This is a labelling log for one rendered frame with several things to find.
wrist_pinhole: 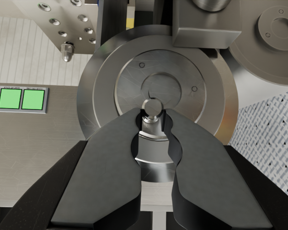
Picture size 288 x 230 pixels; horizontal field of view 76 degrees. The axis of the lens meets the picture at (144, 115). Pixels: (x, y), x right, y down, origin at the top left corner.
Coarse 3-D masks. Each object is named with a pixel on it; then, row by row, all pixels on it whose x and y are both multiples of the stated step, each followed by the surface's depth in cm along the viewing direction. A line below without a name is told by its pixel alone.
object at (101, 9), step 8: (104, 0) 19; (112, 0) 24; (120, 0) 32; (104, 8) 19; (112, 8) 24; (120, 8) 32; (104, 16) 19; (112, 16) 25; (120, 16) 33; (104, 24) 20; (112, 24) 25; (120, 24) 33; (96, 32) 18; (104, 32) 20; (112, 32) 25; (120, 32) 34; (96, 40) 18; (104, 40) 20; (96, 48) 18
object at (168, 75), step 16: (128, 64) 15; (144, 64) 15; (160, 64) 15; (176, 64) 15; (192, 64) 15; (128, 80) 15; (144, 80) 15; (160, 80) 15; (176, 80) 15; (192, 80) 15; (128, 96) 15; (144, 96) 15; (160, 96) 15; (176, 96) 15; (192, 96) 15; (192, 112) 15; (144, 128) 14; (160, 128) 14
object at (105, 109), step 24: (120, 48) 16; (144, 48) 17; (168, 48) 17; (192, 48) 17; (216, 72) 16; (96, 96) 16; (216, 96) 16; (216, 120) 16; (144, 144) 15; (168, 144) 15
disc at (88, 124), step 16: (128, 32) 18; (144, 32) 18; (160, 32) 18; (112, 48) 17; (208, 48) 18; (96, 64) 17; (224, 64) 17; (80, 80) 17; (224, 80) 17; (80, 96) 17; (80, 112) 16; (224, 112) 17; (96, 128) 16; (224, 128) 16; (224, 144) 16; (144, 176) 16; (160, 176) 16
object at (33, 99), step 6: (30, 90) 49; (36, 90) 49; (24, 96) 49; (30, 96) 49; (36, 96) 49; (42, 96) 49; (24, 102) 48; (30, 102) 49; (36, 102) 49; (42, 102) 49; (24, 108) 48; (30, 108) 48; (36, 108) 48
